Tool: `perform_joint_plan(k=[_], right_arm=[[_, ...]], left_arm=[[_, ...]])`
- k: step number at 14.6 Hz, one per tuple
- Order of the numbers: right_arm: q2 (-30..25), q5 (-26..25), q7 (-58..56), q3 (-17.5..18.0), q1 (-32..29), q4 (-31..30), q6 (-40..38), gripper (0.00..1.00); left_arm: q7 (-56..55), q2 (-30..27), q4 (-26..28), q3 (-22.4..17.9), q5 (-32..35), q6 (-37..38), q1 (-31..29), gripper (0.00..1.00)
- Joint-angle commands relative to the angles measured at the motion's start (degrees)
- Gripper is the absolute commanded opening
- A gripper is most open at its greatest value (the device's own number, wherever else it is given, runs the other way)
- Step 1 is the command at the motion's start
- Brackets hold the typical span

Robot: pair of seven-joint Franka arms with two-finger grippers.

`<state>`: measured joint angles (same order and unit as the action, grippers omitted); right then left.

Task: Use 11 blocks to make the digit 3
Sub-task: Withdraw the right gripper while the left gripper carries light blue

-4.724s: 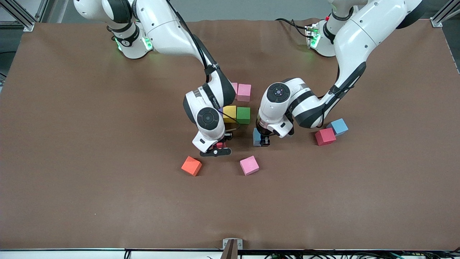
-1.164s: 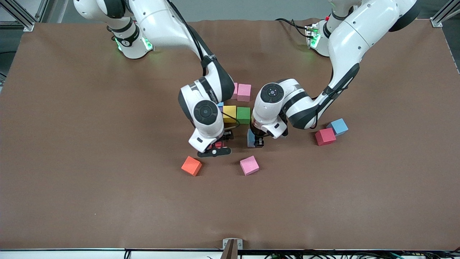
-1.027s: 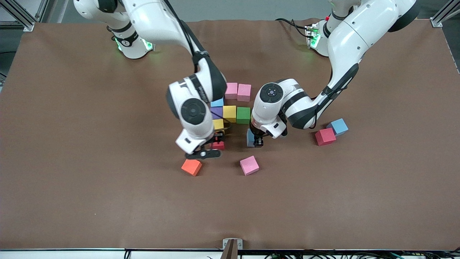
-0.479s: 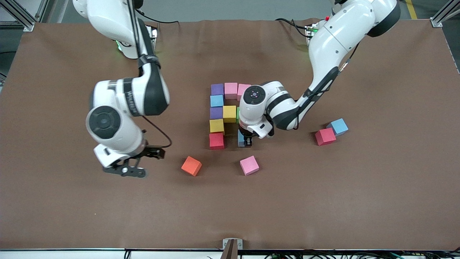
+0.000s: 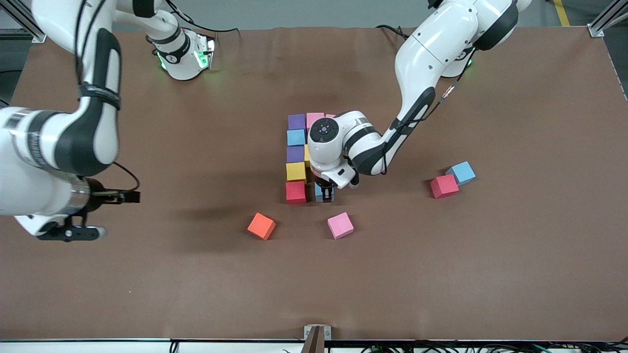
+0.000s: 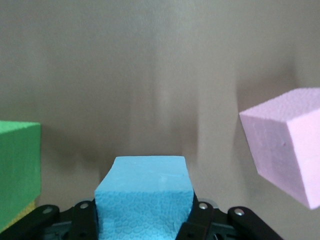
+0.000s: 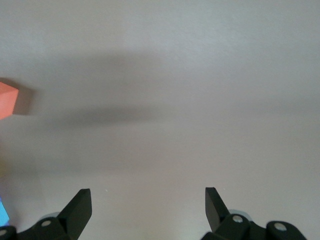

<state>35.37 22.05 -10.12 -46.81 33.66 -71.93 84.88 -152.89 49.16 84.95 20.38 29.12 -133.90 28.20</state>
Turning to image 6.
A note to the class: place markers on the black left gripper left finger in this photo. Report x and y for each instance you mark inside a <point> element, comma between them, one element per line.
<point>80,220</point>

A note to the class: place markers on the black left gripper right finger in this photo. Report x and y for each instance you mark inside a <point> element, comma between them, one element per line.
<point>205,220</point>

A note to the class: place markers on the yellow foam cube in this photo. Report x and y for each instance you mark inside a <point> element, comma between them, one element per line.
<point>22,213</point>

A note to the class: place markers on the blue foam cube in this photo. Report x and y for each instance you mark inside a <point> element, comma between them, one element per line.
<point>145,195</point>

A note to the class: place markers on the green foam cube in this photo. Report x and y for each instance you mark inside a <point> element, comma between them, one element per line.
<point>17,162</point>

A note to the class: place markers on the pink foam cube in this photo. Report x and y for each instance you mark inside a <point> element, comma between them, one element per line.
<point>285,150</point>

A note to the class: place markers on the brown table cover mat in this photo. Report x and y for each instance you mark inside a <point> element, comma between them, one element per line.
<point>160,75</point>

